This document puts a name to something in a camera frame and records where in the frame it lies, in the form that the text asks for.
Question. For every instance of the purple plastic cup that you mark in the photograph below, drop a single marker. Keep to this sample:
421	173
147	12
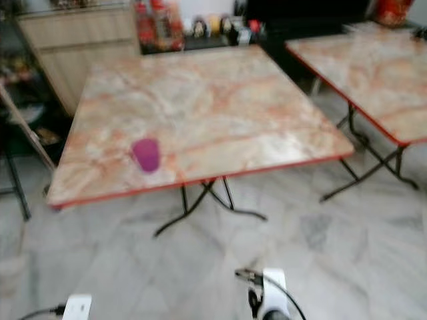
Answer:
146	155

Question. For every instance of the marble top folding table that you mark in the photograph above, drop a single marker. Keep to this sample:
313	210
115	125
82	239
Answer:
367	73
213	113

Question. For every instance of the small yellow figurine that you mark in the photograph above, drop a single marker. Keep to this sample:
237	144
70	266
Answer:
214	24

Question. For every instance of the black television screen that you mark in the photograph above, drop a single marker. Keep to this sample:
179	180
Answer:
307	10

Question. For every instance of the dark metal shelf rack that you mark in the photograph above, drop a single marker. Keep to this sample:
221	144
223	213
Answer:
13	46

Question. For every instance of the light wooden cabinet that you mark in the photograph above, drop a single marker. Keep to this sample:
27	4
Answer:
80	53

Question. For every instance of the red round container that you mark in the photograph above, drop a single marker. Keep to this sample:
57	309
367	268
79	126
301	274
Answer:
393	11

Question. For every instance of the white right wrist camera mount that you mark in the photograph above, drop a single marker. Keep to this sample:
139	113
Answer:
275	290

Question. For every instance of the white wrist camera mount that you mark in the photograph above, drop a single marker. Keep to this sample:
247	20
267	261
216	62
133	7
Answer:
275	290
77	308

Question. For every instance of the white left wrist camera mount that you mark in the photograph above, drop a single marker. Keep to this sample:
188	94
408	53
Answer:
77	308

